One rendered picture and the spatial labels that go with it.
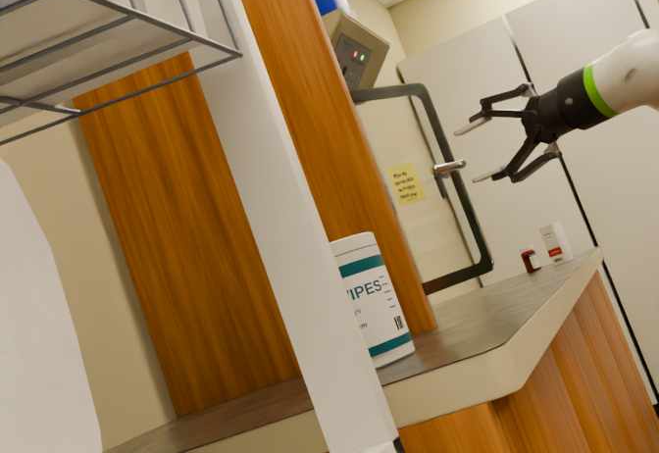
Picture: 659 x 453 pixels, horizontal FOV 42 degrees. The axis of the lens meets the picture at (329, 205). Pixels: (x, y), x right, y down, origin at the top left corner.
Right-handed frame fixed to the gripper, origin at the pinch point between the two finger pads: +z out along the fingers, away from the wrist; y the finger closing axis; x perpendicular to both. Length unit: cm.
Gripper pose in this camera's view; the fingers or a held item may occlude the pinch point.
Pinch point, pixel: (478, 151)
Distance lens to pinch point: 155.1
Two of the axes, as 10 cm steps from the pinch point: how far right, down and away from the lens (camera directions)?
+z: -6.1, 3.2, 7.2
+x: -7.1, 1.7, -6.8
